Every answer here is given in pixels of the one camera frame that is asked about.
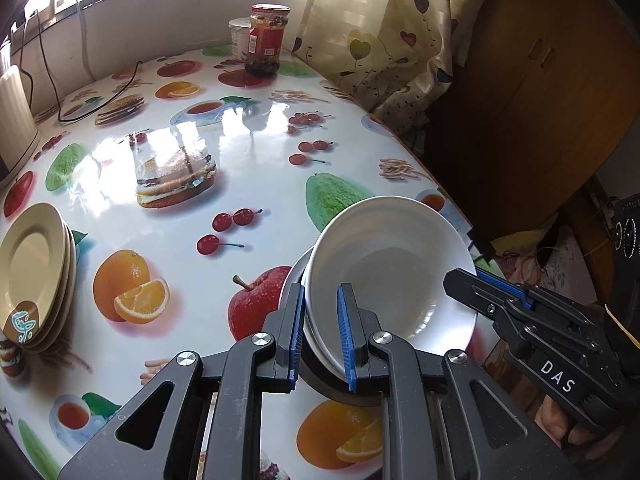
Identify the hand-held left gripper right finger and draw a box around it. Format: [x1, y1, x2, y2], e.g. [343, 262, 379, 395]
[336, 282, 583, 480]

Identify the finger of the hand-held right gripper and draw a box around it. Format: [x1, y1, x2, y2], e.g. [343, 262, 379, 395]
[442, 267, 501, 319]
[474, 269, 533, 307]

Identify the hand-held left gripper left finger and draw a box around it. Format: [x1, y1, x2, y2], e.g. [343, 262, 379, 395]
[57, 282, 307, 480]

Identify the white bowl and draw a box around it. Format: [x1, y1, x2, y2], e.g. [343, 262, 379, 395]
[302, 195, 478, 383]

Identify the stack of yellow plates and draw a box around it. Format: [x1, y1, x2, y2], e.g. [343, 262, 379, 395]
[0, 203, 68, 343]

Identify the person's right hand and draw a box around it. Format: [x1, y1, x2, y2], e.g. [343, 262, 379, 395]
[534, 397, 597, 454]

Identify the floral cloth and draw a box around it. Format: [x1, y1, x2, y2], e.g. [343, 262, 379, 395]
[492, 225, 607, 312]

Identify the fruit print tablecloth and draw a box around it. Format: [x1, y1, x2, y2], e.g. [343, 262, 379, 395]
[0, 45, 501, 480]

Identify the brown wooden cabinet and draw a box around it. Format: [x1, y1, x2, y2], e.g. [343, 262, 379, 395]
[420, 0, 640, 261]

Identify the beige plate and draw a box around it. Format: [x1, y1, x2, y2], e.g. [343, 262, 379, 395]
[20, 220, 76, 349]
[30, 240, 79, 354]

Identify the floral print curtain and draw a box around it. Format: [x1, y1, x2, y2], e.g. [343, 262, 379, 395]
[292, 0, 471, 157]

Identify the red label glass jar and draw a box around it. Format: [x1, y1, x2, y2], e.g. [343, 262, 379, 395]
[244, 4, 291, 77]

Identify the white plastic cup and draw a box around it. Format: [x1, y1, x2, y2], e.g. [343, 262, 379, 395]
[228, 16, 254, 61]

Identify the cream electric kettle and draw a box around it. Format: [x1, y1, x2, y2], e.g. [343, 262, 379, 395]
[0, 67, 41, 189]

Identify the black power cable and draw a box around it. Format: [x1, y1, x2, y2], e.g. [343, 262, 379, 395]
[10, 7, 144, 124]

